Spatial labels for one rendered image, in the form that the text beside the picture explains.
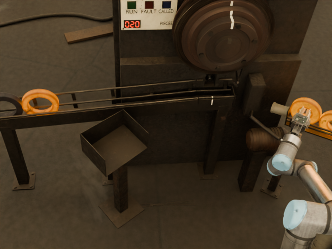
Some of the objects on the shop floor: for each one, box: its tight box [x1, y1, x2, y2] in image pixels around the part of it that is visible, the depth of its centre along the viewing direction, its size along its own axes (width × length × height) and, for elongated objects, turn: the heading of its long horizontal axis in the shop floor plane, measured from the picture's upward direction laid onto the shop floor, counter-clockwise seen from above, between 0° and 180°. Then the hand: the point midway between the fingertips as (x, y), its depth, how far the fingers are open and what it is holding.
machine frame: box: [111, 0, 318, 166], centre depth 253 cm, size 73×108×176 cm
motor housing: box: [237, 127, 289, 192], centre depth 266 cm, size 13×22×54 cm, turn 93°
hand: (307, 108), depth 229 cm, fingers closed, pressing on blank
